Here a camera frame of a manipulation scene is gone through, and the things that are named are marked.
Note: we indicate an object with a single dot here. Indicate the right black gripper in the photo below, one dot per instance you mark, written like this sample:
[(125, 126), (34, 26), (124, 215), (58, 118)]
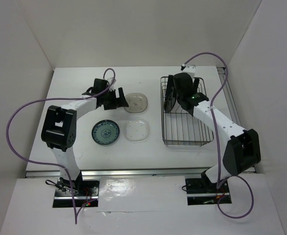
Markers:
[(195, 84)]

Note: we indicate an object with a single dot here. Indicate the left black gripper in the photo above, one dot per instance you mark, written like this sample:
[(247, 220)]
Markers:
[(114, 104)]

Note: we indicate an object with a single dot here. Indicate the black round plate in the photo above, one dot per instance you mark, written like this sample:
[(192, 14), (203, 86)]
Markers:
[(170, 95)]

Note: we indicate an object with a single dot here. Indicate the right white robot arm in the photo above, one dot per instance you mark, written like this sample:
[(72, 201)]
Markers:
[(238, 149)]

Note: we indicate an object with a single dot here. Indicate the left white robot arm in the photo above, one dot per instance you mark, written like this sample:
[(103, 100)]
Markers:
[(59, 129)]

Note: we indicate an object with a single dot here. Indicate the smoky glass square plate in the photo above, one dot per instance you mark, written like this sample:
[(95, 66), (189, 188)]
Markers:
[(137, 103)]

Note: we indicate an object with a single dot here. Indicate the clear glass square plate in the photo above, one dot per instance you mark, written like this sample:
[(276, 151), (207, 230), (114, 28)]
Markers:
[(136, 130)]

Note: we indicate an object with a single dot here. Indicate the blue patterned round plate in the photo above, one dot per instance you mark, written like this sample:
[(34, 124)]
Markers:
[(105, 132)]

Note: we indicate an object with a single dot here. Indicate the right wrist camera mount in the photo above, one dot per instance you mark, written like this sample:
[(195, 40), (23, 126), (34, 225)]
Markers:
[(189, 69)]

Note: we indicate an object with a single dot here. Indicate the grey wire dish rack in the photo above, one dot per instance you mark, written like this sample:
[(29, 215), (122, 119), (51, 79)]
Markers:
[(179, 128)]

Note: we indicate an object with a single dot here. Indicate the aluminium rail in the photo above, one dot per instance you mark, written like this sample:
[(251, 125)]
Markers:
[(122, 173)]

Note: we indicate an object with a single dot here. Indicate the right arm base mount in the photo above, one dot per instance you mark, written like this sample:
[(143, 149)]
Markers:
[(197, 194)]

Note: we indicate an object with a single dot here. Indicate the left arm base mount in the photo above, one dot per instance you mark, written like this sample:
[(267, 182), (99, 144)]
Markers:
[(87, 194)]

